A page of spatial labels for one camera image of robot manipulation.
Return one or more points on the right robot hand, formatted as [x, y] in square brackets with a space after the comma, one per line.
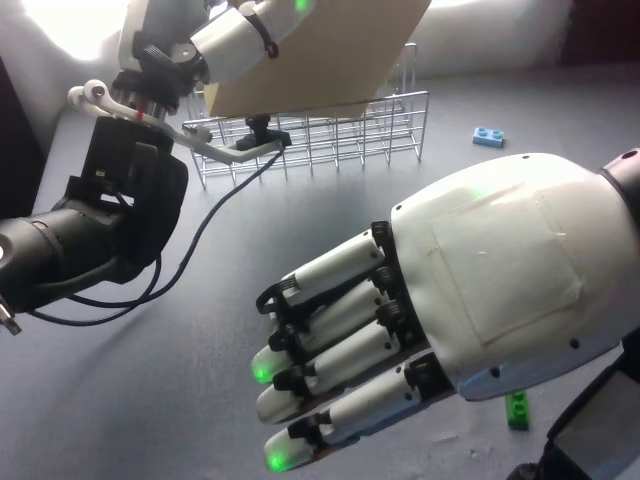
[500, 270]

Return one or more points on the white backdrop sheet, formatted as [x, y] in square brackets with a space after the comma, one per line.
[475, 35]

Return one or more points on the beige book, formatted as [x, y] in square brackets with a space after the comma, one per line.
[325, 55]

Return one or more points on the blue toy brick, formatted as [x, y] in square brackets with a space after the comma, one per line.
[488, 137]

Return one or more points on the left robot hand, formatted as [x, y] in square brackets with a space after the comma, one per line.
[230, 35]

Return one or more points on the green toy brick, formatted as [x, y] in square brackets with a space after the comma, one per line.
[518, 412]

